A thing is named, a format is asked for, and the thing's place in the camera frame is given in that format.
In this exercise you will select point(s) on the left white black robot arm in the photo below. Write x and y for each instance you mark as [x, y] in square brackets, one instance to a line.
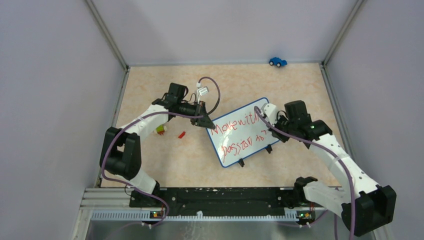
[121, 153]

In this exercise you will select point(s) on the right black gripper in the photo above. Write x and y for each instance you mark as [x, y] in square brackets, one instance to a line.
[282, 138]

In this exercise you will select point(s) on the blue toy car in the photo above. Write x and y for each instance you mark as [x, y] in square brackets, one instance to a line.
[278, 62]

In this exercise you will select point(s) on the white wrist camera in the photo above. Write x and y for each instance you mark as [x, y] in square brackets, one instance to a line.
[201, 91]
[270, 112]

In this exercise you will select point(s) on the blue framed whiteboard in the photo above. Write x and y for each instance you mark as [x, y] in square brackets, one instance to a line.
[240, 134]

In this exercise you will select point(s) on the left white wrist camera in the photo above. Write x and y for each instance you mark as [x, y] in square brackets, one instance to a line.
[201, 91]

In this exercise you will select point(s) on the red marker cap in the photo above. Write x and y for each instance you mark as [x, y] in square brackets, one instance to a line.
[182, 135]

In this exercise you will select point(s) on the colourful toy brick figure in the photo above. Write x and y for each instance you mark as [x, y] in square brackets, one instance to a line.
[160, 130]

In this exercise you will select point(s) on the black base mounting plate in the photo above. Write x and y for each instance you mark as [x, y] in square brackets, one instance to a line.
[223, 201]

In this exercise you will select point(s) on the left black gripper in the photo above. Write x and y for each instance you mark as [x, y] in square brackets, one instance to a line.
[200, 110]

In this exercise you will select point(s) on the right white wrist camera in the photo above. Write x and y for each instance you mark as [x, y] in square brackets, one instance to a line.
[270, 112]

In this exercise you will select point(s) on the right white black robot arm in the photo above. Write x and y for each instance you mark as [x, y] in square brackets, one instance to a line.
[362, 204]

